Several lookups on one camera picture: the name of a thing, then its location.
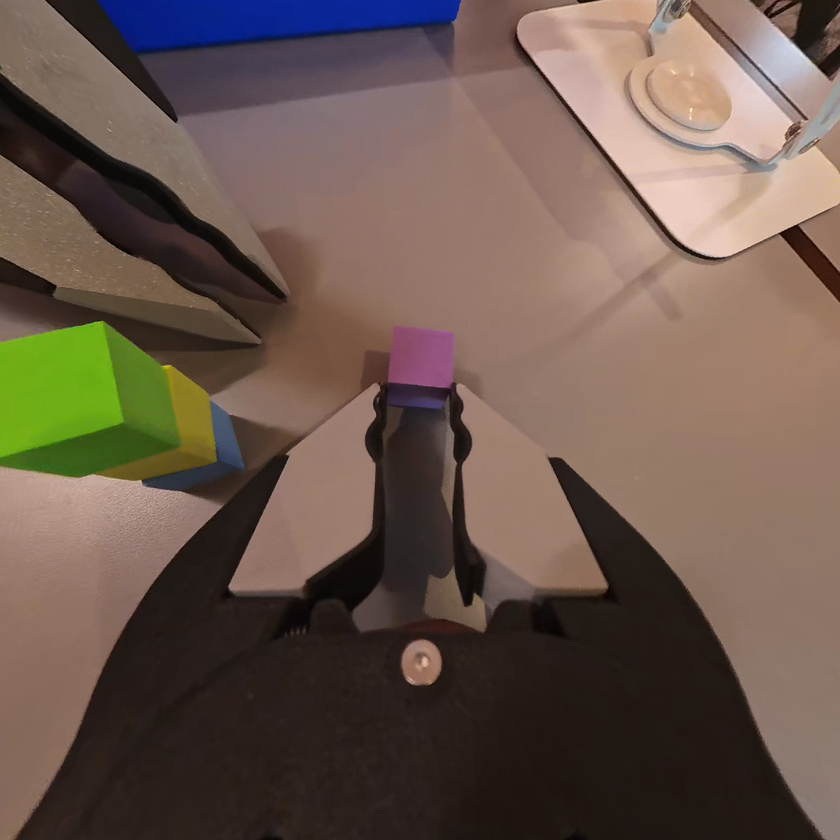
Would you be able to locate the blue plastic bin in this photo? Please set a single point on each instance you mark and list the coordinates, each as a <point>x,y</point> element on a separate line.
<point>275,19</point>

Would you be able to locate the blue foam cube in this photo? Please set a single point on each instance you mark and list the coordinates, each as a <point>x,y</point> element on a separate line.
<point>220,453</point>

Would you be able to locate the green foam cube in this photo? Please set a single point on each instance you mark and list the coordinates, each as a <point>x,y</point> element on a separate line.
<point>65,394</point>

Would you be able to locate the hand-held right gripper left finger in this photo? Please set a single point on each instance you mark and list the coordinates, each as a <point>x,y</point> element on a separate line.
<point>308,518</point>

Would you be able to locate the purple foam cube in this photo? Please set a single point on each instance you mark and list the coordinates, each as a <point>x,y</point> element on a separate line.
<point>420,364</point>

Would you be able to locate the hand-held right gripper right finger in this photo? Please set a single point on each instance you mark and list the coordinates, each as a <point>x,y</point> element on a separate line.
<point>525,518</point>

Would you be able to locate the yellow foam cube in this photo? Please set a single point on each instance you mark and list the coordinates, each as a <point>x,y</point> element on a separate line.
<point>190,420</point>

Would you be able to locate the white document stand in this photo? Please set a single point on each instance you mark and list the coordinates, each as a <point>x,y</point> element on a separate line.
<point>656,164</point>

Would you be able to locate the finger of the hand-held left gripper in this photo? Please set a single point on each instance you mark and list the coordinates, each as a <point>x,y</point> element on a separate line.
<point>131,144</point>
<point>79,262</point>

